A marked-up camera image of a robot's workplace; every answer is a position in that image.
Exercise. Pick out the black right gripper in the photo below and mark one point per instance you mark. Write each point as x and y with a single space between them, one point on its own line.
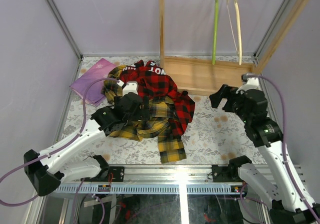
225 92

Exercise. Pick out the aluminium mounting rail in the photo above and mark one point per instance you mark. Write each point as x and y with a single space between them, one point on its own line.
165 179

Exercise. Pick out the purple folded cloth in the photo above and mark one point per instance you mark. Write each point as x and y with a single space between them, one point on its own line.
98 71

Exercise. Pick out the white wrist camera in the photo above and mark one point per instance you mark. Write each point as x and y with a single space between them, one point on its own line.
249 81
128 87

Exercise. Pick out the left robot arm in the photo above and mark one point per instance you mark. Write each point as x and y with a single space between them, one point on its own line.
50 168

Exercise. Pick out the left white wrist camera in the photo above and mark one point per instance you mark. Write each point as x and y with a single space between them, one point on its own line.
128 87

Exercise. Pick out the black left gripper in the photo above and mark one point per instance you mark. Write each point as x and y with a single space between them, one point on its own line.
141 104

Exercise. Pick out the yellow plaid shirt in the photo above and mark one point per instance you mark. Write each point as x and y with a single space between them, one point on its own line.
171 148

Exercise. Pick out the wooden clothes rack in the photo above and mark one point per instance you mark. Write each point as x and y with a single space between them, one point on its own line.
202 77

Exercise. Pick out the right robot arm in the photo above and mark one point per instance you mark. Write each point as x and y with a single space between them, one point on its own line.
286 198

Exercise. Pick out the green clothes hanger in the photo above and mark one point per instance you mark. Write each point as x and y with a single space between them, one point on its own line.
215 30

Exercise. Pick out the cream clothes hanger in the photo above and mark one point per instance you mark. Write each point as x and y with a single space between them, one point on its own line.
237 39

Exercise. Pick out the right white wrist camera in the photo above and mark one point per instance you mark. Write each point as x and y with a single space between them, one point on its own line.
249 81

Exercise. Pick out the red black plaid shirt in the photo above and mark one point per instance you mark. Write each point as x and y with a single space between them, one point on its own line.
158 87

